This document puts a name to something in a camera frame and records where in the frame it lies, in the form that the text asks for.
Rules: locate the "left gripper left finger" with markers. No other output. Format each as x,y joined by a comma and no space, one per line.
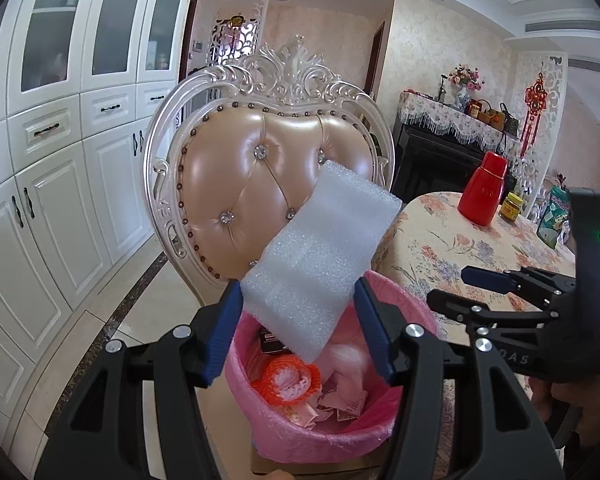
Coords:
102,432

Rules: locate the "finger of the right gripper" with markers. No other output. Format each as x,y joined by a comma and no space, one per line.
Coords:
528,325
526,283

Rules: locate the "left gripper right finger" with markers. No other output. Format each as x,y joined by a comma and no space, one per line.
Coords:
487,393

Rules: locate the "white foam sheet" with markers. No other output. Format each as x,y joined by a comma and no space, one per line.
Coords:
305,277

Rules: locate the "orange foam net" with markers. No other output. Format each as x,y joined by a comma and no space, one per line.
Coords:
286,380

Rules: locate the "white paper bag roll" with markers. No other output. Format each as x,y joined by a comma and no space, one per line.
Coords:
339,401

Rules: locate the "pink lined trash bin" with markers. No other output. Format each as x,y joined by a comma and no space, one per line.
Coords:
276,438

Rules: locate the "left hand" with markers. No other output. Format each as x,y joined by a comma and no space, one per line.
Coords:
278,475

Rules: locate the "green snack bag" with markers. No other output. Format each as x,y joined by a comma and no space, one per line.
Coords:
555,213

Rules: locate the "floral tablecloth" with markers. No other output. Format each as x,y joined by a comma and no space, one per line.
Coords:
426,248

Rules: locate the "yellow lid glass jar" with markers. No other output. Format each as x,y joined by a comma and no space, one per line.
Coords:
511,207

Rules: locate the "red thermos jug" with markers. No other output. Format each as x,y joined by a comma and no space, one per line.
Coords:
483,192

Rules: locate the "black handbag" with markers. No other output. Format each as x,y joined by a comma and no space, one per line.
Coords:
510,124

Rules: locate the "brown basket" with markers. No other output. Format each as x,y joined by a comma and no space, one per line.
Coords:
485,113

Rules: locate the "red chinese knot ornament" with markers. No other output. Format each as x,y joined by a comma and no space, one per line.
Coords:
535,98

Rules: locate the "floral lace piano cover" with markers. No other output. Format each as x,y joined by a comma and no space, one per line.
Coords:
415,110

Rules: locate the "pink flower bouquet vase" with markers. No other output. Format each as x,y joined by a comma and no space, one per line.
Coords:
467,80

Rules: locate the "ornate beige leather chair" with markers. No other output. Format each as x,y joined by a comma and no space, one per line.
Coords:
234,151

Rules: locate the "white cabinet wall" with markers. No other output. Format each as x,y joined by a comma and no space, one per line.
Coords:
79,81

